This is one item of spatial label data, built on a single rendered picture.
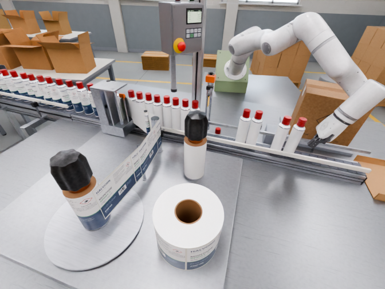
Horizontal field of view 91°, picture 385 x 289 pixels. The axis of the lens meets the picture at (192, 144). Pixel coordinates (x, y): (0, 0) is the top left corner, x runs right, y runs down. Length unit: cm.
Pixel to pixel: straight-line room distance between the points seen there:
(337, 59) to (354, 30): 645
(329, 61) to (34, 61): 272
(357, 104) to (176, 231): 79
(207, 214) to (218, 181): 29
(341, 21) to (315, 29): 619
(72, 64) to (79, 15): 493
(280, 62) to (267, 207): 376
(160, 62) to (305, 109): 419
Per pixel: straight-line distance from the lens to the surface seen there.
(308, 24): 98
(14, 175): 120
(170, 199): 59
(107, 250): 70
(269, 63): 435
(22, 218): 92
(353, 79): 105
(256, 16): 642
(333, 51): 95
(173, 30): 91
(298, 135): 99
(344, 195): 109
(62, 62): 259
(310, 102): 120
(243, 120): 94
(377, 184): 124
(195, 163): 75
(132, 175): 74
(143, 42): 673
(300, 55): 449
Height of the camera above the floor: 151
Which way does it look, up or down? 39 degrees down
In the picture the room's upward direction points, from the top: 2 degrees clockwise
